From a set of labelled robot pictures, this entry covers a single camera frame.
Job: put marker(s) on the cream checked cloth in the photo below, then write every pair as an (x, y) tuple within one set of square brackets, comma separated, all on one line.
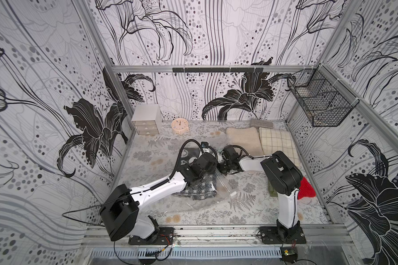
[(273, 140)]

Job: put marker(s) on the white mini drawer unit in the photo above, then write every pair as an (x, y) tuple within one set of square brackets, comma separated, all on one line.
[(147, 119)]

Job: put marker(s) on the grey flat sponge block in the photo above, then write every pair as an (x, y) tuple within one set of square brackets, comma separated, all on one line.
[(257, 123)]

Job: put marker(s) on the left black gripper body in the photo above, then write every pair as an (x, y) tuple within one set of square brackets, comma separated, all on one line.
[(210, 169)]

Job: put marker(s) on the black wall rail strip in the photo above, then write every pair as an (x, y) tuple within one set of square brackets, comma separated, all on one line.
[(216, 69)]

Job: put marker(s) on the black white patterned scarf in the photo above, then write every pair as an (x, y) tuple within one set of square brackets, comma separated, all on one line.
[(205, 189)]

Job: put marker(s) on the peach round alarm clock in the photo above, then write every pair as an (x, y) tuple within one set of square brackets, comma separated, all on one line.
[(180, 126)]

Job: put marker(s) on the red knitted cloth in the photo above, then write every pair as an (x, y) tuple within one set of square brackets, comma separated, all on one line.
[(306, 190)]

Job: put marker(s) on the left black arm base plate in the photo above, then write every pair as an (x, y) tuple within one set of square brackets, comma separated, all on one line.
[(162, 237)]

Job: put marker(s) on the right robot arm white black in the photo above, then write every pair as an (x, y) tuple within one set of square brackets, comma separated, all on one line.
[(282, 174)]

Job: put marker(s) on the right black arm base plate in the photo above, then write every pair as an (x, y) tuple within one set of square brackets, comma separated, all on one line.
[(271, 235)]

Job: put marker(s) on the clear plastic vacuum bag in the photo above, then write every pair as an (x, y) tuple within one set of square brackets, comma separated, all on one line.
[(195, 179)]

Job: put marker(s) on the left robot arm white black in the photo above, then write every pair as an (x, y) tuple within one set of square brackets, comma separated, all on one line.
[(121, 212)]

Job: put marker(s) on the green knitted cloth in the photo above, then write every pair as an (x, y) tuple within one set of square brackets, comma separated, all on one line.
[(272, 191)]

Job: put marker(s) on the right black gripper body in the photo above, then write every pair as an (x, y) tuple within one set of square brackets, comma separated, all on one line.
[(223, 162)]

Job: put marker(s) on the black wire wall basket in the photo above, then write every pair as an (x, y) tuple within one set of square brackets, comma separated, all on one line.
[(322, 97)]

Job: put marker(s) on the beige fluffy scarf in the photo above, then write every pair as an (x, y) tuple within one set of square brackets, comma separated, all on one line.
[(248, 138)]

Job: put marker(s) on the white cable duct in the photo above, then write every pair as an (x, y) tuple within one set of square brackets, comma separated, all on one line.
[(189, 253)]

